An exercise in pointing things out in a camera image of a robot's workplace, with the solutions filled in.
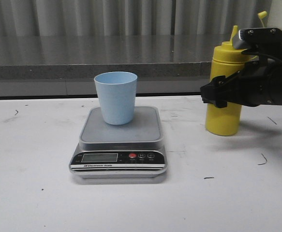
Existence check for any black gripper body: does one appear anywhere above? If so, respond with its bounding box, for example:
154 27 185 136
238 43 282 106

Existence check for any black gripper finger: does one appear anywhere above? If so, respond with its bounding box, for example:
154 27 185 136
200 71 240 108

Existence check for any yellow squeeze bottle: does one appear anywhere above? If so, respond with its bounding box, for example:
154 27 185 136
205 25 253 136

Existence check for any light blue plastic cup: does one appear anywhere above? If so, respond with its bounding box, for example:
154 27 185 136
94 72 137 125

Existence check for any silver digital kitchen scale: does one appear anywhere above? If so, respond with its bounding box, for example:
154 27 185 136
69 106 167 178

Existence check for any grey stone counter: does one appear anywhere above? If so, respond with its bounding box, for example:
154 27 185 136
0 34 229 99

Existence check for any white pleated curtain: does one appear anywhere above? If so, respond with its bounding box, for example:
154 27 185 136
0 0 271 36

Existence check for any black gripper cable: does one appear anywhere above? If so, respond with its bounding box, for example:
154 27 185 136
256 52 282 73

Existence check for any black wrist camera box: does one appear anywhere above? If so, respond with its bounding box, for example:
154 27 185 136
232 28 282 49

